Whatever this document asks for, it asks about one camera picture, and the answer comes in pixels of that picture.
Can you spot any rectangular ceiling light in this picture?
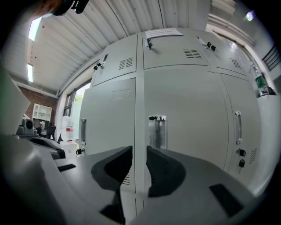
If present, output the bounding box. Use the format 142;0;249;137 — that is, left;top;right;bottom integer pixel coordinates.
26;63;34;83
28;16;43;42

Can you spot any clear water bottle green label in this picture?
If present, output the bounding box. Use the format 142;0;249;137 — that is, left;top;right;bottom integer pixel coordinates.
250;61;270;98

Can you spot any white paper notice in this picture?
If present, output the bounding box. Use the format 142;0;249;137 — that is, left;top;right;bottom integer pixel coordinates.
144;28;184;40

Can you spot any grey metal locker cabinet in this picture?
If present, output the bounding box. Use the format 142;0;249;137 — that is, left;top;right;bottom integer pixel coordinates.
76;27;264;222

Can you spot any white cardboard box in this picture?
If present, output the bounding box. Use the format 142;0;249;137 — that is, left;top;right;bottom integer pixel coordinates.
59;141;78;159

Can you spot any black framed window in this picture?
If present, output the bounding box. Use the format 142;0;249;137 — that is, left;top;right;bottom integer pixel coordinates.
65;82;92;141

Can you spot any white cubby shelf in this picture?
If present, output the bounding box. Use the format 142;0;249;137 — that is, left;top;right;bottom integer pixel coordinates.
32;103;54;121

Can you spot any clear container red label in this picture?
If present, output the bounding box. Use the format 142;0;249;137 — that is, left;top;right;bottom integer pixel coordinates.
61;115;76;143

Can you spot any black mezzanine railing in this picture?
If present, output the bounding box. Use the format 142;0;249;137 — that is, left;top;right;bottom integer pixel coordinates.
261;43;281;71

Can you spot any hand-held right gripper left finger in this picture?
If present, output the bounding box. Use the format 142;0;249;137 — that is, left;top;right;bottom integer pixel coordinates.
54;145;133;225

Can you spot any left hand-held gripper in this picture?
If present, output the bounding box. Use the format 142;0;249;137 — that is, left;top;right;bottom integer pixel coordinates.
16;118;66;160

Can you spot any black head-worn camera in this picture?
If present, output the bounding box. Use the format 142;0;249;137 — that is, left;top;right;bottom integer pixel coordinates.
52;0;90;16

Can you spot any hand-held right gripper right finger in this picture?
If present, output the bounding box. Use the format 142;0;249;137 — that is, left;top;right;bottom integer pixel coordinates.
131;145;256;225

